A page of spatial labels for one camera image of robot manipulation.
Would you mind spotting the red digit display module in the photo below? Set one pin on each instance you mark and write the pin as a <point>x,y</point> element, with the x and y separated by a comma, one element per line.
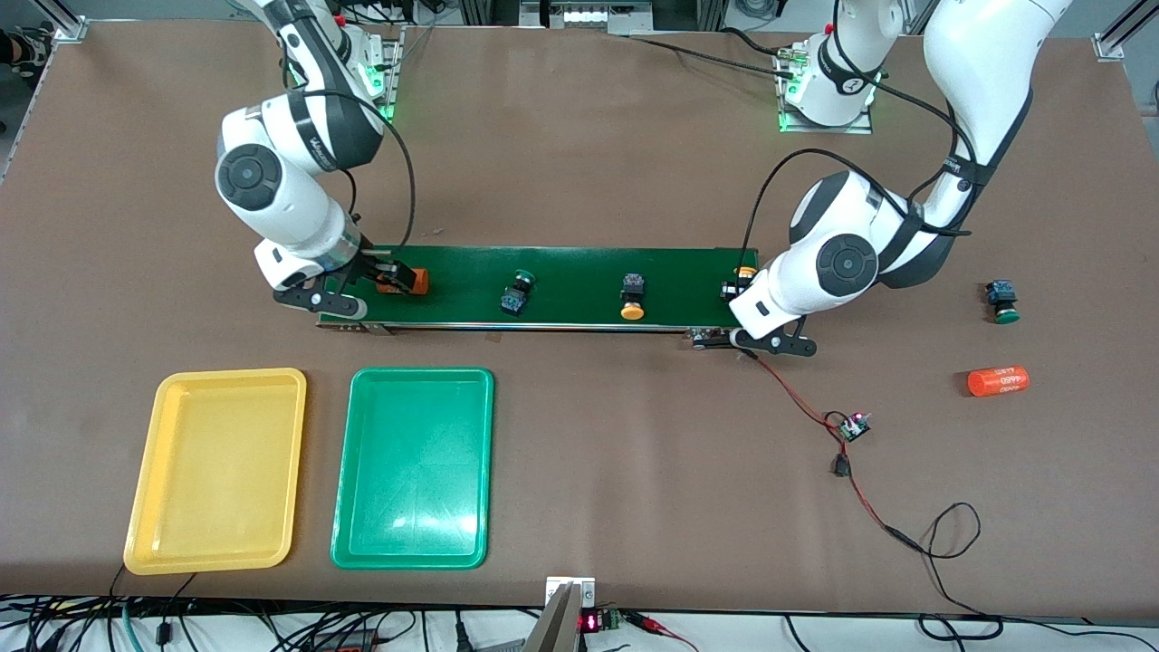
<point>593,622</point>

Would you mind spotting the green plastic tray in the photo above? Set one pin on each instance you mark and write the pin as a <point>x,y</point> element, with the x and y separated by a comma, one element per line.
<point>412,471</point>

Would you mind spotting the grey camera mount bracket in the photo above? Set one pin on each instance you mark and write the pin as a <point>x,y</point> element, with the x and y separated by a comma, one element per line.
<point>566,593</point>

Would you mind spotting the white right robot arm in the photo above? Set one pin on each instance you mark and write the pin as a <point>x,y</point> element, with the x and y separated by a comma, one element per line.
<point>272,181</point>

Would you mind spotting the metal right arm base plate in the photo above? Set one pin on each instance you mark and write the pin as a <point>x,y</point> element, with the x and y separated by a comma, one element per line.
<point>396,72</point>

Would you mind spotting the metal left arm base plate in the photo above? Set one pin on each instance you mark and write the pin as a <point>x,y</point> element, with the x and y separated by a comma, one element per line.
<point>860,127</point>

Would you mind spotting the red alligator clip lead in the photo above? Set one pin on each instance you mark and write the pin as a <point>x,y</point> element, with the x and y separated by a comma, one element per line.
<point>652,623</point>

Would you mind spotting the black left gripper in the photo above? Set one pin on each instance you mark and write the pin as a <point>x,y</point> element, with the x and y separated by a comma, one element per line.
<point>730,292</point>

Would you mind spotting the green belt conveyor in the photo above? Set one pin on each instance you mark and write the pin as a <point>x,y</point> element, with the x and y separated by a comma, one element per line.
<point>579,263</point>

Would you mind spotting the white lit device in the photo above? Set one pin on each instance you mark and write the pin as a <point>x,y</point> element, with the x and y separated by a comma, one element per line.
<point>598,16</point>

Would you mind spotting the aluminium frame rack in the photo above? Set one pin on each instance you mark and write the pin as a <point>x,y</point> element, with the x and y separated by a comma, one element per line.
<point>711,14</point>

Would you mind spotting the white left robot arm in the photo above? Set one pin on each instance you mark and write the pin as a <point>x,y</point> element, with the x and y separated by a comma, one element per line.
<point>842,263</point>

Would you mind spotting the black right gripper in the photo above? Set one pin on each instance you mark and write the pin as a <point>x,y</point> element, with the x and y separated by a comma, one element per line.
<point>372,266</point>

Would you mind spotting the yellow mushroom push button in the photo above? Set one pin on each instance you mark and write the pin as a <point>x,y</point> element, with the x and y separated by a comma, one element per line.
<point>746,271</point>
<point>632,311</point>

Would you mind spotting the small motor controller board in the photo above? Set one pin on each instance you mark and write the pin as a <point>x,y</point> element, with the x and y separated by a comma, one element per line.
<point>854,427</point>

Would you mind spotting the green mushroom push button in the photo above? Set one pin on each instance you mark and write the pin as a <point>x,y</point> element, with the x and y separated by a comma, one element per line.
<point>999,292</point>
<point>513,302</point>

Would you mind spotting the aluminium corner profile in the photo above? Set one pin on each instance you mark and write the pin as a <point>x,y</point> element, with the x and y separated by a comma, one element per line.
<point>72,27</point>
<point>1118,36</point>

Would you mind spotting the yellow plastic tray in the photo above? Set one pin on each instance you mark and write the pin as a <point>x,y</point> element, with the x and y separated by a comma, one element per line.
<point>217,471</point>

